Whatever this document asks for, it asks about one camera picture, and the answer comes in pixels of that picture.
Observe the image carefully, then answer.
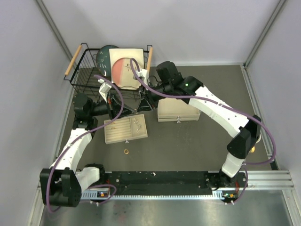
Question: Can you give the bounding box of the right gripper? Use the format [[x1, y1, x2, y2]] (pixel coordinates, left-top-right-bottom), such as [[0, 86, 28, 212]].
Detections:
[[137, 81, 173, 113]]

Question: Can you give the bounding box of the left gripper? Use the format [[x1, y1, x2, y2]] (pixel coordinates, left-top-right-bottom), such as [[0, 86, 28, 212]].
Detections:
[[88, 92, 135, 121]]

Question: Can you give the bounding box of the silver chain necklace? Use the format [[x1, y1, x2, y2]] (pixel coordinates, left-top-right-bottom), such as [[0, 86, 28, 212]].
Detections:
[[132, 117, 143, 134]]

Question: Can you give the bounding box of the beige jewelry box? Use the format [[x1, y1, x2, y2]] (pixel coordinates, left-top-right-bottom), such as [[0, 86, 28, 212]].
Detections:
[[157, 98, 201, 122]]

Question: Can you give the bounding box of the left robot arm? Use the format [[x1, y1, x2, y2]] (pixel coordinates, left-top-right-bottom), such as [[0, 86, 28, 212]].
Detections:
[[40, 93, 135, 208]]

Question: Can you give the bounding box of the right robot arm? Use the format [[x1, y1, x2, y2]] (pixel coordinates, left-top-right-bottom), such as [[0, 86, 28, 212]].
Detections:
[[133, 61, 262, 188]]

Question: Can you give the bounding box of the pink and cream round plate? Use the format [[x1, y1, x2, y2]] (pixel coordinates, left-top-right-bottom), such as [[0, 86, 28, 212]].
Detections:
[[111, 58, 141, 90]]

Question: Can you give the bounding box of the dark green round plate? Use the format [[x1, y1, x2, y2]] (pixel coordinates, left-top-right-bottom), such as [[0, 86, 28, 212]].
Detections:
[[96, 45, 118, 77]]

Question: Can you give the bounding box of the cream square plate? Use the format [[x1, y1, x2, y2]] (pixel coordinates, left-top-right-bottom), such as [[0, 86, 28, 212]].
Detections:
[[110, 48, 144, 69]]

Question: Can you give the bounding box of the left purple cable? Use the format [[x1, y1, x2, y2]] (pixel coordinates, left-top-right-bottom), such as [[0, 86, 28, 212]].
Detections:
[[47, 74, 124, 213]]

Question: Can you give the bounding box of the purple cable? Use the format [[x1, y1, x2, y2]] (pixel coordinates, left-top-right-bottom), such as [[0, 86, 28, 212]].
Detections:
[[129, 58, 276, 205], [47, 74, 124, 213]]

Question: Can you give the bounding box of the beige ring tray drawer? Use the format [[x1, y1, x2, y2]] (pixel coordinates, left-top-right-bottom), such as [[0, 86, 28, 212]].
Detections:
[[104, 114, 148, 144]]

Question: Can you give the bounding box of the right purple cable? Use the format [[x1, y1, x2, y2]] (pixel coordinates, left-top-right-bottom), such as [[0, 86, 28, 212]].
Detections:
[[129, 58, 276, 205]]

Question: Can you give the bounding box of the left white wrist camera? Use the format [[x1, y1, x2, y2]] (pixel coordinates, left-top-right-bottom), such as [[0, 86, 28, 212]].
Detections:
[[94, 75, 112, 102]]

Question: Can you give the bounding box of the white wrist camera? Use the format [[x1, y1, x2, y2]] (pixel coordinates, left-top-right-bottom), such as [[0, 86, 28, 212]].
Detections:
[[135, 69, 149, 85], [94, 75, 112, 102]]

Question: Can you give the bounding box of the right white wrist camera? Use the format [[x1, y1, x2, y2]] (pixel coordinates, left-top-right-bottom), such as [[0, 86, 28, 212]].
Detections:
[[135, 69, 149, 85]]

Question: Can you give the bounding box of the black wire dish rack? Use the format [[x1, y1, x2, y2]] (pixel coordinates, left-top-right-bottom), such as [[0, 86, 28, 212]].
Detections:
[[64, 43, 152, 101]]

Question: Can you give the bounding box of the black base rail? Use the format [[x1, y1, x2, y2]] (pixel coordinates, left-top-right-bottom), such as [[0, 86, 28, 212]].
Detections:
[[103, 170, 226, 196]]

